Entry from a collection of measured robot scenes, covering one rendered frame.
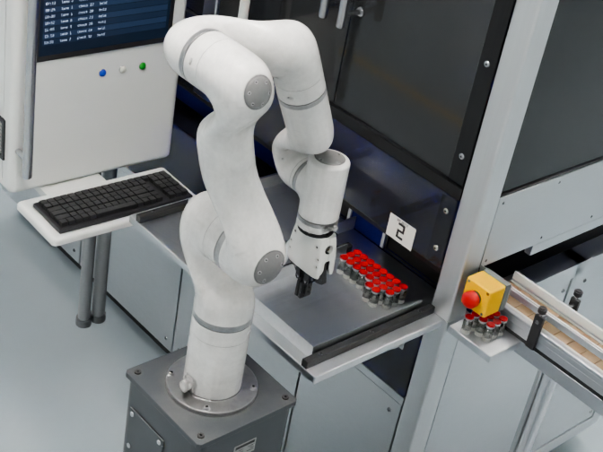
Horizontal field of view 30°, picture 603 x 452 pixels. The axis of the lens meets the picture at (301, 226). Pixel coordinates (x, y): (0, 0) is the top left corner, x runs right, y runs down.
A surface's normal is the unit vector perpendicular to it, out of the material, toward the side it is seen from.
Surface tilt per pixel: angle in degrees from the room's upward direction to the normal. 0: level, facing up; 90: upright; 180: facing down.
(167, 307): 90
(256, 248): 68
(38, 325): 0
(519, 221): 90
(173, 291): 90
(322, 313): 0
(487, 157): 90
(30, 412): 0
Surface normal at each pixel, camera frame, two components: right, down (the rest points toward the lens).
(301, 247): -0.77, 0.25
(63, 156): 0.62, 0.50
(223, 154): 0.04, 0.69
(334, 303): 0.16, -0.83
